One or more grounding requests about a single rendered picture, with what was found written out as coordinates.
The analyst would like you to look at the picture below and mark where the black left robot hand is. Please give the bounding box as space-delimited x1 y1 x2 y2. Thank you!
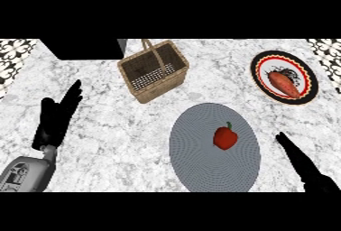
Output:
31 79 84 152

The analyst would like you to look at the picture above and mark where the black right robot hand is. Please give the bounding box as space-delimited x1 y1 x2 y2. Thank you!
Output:
275 131 341 193

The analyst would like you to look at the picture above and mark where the round grey placemat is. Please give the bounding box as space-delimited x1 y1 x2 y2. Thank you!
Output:
169 102 262 193

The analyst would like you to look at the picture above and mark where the red bell pepper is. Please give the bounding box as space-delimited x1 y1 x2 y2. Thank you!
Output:
211 121 239 152

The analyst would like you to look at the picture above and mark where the black box appliance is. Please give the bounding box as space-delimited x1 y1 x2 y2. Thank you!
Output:
39 39 130 60

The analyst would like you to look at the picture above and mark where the orange sweet potato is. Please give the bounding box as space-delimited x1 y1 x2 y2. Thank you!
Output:
266 70 303 99

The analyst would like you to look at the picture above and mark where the round patterned plate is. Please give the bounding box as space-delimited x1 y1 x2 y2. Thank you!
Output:
250 50 321 106

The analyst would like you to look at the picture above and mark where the wicker basket with handle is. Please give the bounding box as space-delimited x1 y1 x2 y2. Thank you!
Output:
117 39 191 105

